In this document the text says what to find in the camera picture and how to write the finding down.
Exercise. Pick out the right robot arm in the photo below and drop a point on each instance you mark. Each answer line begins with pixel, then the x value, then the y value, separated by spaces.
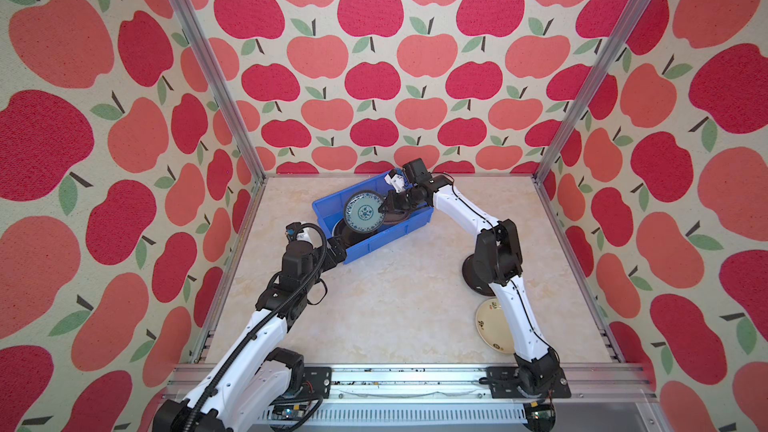
pixel 496 264

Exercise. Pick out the black plate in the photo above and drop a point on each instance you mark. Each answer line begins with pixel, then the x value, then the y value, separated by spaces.
pixel 347 236
pixel 472 280

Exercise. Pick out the blue patterned plate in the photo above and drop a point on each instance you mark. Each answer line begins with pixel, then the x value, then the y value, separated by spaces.
pixel 362 212

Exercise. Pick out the aluminium frame post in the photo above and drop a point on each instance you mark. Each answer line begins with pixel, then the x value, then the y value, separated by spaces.
pixel 214 76
pixel 614 45

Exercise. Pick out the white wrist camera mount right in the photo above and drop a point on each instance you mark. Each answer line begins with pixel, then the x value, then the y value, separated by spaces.
pixel 397 180

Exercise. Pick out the blue plastic bin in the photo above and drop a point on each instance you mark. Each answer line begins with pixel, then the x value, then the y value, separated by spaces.
pixel 329 211

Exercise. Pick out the aluminium frame post right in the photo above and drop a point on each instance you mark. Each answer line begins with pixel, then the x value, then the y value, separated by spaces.
pixel 614 45

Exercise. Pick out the cream yellow plate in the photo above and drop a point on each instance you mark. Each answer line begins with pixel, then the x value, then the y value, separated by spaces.
pixel 492 327

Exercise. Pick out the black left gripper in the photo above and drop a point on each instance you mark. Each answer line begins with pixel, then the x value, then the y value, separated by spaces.
pixel 339 253

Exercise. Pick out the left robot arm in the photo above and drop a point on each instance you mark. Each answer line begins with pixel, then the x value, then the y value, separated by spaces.
pixel 252 336

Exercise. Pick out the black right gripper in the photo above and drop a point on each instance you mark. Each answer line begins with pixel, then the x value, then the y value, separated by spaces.
pixel 390 204

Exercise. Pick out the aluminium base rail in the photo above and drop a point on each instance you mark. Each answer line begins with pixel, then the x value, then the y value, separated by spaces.
pixel 444 397

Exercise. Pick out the aluminium frame post left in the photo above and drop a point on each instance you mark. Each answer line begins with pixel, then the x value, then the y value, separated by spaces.
pixel 214 76

